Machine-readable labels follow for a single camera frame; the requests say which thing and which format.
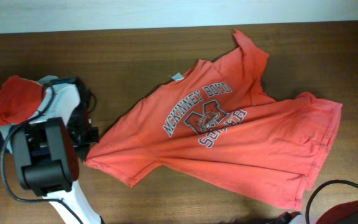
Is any folded orange-red garment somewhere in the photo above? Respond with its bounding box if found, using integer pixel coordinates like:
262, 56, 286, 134
0, 75, 45, 126

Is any red printed t-shirt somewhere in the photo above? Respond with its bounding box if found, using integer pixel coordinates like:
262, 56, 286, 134
85, 30, 342, 210

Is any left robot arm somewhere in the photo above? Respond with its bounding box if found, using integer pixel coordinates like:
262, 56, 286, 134
0, 77, 104, 223

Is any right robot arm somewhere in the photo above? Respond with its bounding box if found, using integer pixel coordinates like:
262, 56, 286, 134
262, 132, 358, 223

